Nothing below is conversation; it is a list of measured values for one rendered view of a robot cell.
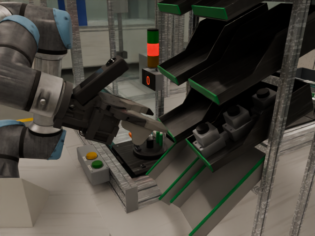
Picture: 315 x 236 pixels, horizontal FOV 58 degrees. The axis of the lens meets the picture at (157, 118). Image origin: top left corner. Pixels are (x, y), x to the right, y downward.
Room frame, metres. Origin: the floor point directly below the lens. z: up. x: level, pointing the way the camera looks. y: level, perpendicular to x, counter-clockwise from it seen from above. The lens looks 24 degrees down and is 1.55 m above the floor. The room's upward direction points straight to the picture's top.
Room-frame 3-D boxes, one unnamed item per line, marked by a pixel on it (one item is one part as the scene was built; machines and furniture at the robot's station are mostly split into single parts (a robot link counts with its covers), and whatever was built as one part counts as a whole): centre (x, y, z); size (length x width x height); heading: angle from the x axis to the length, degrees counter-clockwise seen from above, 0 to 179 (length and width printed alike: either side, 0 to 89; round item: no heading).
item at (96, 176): (0.96, 0.26, 0.93); 0.21 x 0.07 x 0.06; 29
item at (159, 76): (1.21, 0.02, 1.29); 0.12 x 0.05 x 0.25; 29
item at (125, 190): (1.16, 0.30, 0.91); 0.89 x 0.06 x 0.11; 29
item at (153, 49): (1.21, 0.02, 1.33); 0.05 x 0.05 x 0.05
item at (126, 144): (0.99, 0.03, 0.96); 0.24 x 0.24 x 0.02; 29
